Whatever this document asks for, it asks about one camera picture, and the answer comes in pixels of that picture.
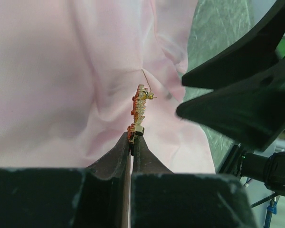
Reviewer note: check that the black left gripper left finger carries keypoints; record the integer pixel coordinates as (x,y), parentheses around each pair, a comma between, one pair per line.
(92,197)

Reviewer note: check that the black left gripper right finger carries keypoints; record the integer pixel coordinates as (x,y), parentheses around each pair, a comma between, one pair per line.
(163,199)

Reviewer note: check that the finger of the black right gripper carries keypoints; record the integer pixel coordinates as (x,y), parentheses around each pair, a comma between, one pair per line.
(251,54)
(251,112)

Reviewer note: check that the red maple leaf brooch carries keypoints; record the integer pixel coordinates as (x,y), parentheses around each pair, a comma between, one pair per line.
(136,129)

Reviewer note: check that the pink t-shirt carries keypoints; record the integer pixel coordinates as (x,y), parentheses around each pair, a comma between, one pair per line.
(69,70)

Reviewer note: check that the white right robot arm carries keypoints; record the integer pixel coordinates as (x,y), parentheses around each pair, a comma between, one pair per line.
(242,161)

